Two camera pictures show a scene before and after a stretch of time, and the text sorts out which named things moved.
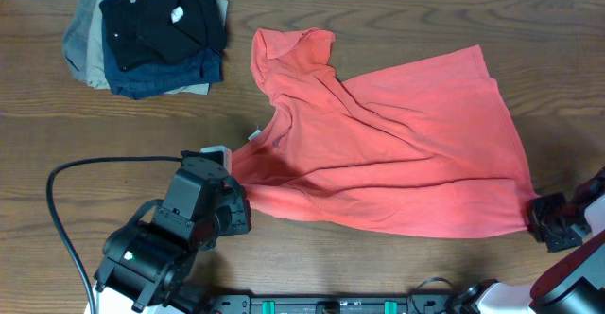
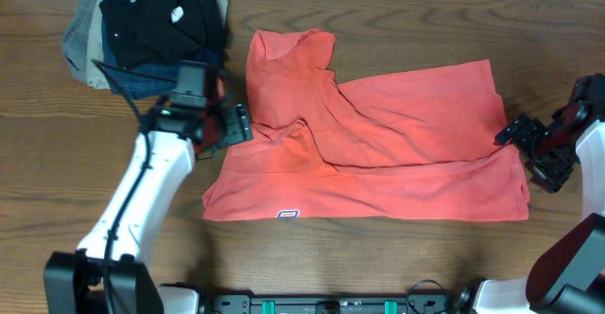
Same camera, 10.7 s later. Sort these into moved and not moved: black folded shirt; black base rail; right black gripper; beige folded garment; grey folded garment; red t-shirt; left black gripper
Moved: right black gripper; left black gripper; red t-shirt
Not moved: grey folded garment; black folded shirt; black base rail; beige folded garment
